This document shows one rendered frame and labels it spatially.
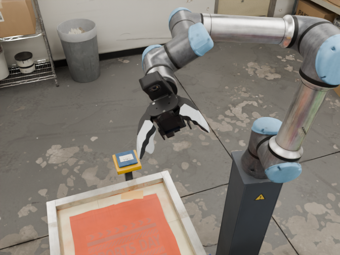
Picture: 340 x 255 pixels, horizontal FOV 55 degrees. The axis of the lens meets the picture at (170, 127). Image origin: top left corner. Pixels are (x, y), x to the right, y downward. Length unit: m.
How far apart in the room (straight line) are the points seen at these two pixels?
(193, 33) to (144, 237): 0.92
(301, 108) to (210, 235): 1.72
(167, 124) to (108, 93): 3.26
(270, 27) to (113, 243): 1.03
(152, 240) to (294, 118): 0.78
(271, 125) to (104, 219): 0.82
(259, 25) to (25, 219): 2.37
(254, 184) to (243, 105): 2.49
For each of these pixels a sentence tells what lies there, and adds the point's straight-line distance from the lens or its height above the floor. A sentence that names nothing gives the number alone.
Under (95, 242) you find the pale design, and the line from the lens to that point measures 1.47.
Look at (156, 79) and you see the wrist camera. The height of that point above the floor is 1.85.
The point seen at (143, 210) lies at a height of 0.96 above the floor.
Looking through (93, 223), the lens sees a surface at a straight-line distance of 1.53.
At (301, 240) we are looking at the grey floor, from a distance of 2.73.
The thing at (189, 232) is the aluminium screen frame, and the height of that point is 0.99.
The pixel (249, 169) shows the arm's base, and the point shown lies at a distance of 1.36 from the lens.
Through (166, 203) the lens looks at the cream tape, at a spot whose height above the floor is 0.96.
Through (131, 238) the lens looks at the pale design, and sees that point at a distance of 1.46.
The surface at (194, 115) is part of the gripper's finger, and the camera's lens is 0.66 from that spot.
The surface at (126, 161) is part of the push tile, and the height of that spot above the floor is 0.97.
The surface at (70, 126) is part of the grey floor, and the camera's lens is 3.57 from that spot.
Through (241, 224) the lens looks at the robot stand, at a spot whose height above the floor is 0.89.
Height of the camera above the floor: 2.20
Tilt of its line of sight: 40 degrees down
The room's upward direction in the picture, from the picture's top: straight up
